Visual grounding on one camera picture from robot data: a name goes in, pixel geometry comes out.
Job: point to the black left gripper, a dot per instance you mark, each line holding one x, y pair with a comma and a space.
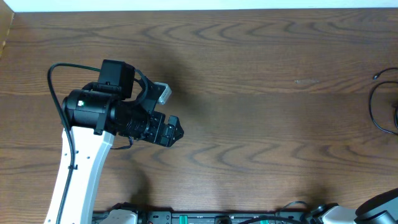
154, 134

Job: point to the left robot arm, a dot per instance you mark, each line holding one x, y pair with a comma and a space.
120, 103

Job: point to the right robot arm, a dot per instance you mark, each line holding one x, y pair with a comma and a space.
381, 209

